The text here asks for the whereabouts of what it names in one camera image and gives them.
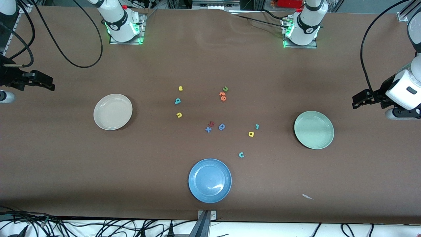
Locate beige brown plate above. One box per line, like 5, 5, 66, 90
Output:
93, 94, 133, 131

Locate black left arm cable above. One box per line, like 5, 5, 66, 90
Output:
360, 0, 411, 92

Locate red box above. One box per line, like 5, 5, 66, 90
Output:
277, 0, 304, 9

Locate green plate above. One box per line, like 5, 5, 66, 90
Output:
294, 111, 334, 150

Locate blue plate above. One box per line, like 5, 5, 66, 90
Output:
188, 158, 232, 203

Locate thick black floor cable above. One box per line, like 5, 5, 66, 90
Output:
0, 206, 66, 224

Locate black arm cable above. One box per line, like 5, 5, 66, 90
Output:
360, 0, 411, 92
3, 0, 103, 68

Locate grey metal equipment box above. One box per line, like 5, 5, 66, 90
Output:
192, 0, 241, 10

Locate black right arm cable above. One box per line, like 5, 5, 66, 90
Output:
3, 0, 103, 68

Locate aluminium frame profile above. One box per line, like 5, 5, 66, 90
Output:
0, 4, 33, 56
397, 0, 421, 22

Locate silver pole bracket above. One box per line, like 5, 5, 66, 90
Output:
197, 210, 217, 221

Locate dark aluminium pole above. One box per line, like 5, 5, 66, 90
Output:
188, 211, 211, 237

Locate brown table cover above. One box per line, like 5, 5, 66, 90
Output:
0, 6, 421, 225

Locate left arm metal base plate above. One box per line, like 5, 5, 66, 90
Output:
283, 15, 318, 49

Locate black base power cable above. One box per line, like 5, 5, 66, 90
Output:
227, 9, 287, 29

